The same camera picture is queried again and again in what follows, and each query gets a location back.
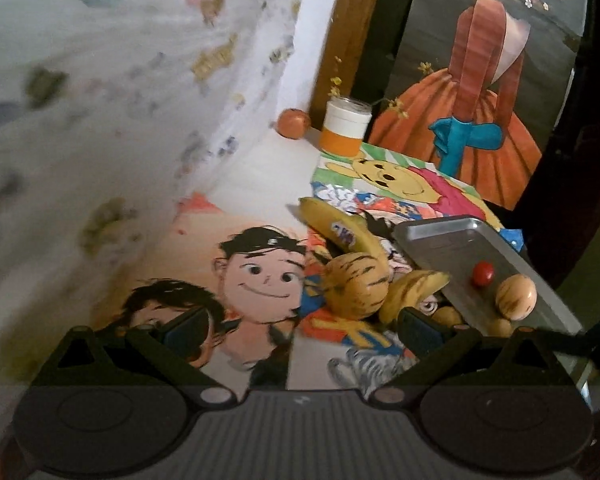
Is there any white cartoon-print cloth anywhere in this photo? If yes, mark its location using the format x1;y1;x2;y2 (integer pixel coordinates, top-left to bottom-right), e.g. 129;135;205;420
0;0;302;382

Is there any colourful anime comic poster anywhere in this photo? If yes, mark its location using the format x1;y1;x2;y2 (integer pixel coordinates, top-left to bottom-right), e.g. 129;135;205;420
294;179;527;391

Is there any metal baking tray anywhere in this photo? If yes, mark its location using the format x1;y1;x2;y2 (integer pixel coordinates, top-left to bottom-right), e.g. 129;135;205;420
392;216;582;334

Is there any dried yellow flower sprig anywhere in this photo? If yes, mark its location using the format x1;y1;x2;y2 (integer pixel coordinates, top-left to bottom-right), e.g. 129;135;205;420
326;55;408;119

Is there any silver-haired anime poster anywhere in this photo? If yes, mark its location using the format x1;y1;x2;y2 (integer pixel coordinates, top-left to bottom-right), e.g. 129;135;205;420
286;335;417;398

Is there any red cherry tomato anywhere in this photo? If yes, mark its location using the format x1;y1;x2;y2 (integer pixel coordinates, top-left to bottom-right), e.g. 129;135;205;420
471;260;495;288

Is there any winnie the pooh drawing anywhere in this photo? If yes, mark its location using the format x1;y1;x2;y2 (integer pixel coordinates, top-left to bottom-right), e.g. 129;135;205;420
311;143;503;231

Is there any small brown longan by tray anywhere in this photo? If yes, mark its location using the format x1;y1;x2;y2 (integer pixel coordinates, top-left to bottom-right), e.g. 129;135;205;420
431;306;464;327

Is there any striped pepino melon by bananas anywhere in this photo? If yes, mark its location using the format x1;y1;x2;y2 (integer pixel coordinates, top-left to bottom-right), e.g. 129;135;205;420
321;252;390;321

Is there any spotted banana front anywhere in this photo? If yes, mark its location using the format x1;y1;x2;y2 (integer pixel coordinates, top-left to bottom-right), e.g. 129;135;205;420
378;270;450;326

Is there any girl orange dress poster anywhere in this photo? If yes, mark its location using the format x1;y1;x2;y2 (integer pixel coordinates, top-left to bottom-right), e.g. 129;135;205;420
370;0;588;210

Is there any two boys cartoon poster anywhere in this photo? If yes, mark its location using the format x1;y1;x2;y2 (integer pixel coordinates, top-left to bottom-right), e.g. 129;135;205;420
92;194;308;396

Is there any brown wooden door frame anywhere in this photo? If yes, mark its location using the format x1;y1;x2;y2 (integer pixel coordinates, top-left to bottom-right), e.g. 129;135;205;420
309;0;377;129

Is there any brown longan fruit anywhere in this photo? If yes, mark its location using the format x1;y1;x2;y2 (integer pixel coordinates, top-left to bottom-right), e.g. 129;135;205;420
488;318;514;338

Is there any white orange jar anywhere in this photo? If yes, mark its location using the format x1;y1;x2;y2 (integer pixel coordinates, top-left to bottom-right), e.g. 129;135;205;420
318;96;372;158

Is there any striped pepino melon near tray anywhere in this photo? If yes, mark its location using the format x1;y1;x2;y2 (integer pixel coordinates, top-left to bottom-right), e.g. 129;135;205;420
495;274;538;321

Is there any stickered banana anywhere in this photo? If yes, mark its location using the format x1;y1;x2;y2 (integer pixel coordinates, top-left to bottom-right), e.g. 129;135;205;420
299;197;389;271

